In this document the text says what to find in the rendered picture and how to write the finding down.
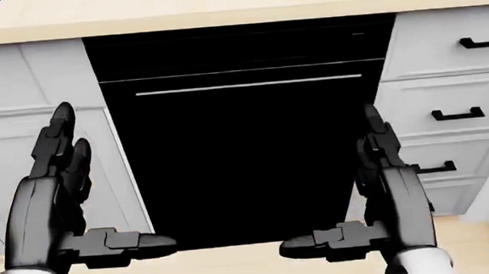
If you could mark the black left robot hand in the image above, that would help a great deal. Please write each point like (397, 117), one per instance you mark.
(32, 220)

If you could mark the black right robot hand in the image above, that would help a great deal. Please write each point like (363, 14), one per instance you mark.
(406, 206)

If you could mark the white drawer front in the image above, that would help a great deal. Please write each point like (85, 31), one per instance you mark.
(430, 46)
(456, 194)
(475, 151)
(417, 107)
(32, 73)

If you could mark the white cabinet door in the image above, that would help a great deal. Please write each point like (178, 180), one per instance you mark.
(111, 183)

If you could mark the black dishwasher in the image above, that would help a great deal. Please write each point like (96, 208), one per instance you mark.
(246, 159)

